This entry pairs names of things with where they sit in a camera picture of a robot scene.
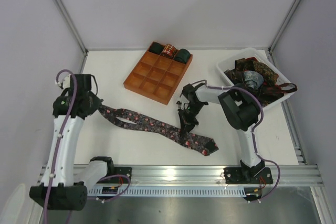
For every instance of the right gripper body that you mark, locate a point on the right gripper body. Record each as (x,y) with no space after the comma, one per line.
(189,114)

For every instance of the navy floral tie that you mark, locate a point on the navy floral tie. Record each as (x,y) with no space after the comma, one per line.
(131,120)

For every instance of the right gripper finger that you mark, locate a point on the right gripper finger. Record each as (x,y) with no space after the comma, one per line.
(182,125)
(189,126)

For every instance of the dark green rolled tie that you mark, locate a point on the dark green rolled tie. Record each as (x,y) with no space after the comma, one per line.
(156,48)

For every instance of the orange wooden divided tray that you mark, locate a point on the orange wooden divided tray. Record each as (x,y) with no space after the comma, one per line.
(156,77)

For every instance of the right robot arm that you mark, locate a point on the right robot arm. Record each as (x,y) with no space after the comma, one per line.
(242,110)

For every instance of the aluminium rail frame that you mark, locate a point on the aluminium rail frame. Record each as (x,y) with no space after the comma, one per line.
(202,181)

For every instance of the red patterned rolled tie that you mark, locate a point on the red patterned rolled tie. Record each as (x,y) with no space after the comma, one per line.
(169,51)

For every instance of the grey blue paisley tie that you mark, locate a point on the grey blue paisley tie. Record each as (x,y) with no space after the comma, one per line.
(253,80)

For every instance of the pile of dark ties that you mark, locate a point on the pile of dark ties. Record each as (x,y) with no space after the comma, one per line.
(269,91)

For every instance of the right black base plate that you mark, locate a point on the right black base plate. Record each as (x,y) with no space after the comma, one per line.
(239,175)

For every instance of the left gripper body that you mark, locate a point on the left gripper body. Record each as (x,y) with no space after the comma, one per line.
(92,100)

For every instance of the white plastic basket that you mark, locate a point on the white plastic basket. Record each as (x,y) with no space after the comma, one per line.
(248,53)

